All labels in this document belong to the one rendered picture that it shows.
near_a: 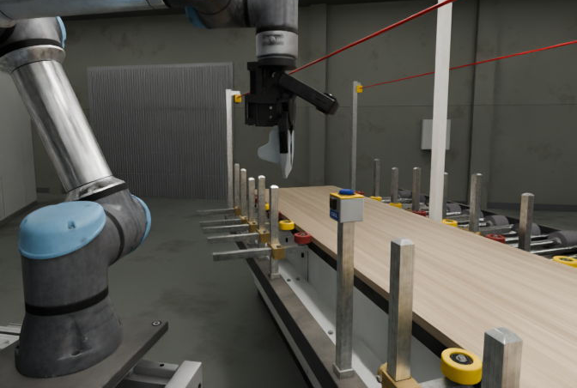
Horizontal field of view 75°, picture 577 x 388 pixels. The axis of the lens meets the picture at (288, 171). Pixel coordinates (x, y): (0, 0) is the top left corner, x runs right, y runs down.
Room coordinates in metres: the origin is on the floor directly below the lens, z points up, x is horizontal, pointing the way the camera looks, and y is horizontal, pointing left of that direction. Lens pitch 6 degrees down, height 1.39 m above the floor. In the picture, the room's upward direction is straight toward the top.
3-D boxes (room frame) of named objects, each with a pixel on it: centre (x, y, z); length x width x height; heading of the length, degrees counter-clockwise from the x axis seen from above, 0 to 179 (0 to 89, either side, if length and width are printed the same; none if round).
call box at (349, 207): (1.00, -0.16, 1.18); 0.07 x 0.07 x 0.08; 18
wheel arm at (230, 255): (1.64, 0.12, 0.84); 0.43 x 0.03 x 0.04; 108
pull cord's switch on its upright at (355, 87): (3.29, -0.59, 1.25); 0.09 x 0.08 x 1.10; 18
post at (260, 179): (1.94, 0.14, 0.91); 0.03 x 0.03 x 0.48; 18
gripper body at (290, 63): (0.69, 0.03, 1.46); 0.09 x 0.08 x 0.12; 80
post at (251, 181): (2.18, 0.22, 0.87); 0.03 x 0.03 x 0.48; 18
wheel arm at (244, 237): (1.88, 0.20, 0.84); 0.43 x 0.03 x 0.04; 108
